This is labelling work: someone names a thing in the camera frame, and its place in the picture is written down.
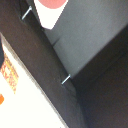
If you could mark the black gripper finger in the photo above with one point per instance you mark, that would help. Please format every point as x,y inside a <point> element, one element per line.
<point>1,53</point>

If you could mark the pink receptacle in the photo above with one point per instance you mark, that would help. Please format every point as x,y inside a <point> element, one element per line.
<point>50,16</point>

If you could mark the colourful snack box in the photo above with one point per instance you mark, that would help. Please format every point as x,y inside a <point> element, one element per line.
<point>8,75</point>

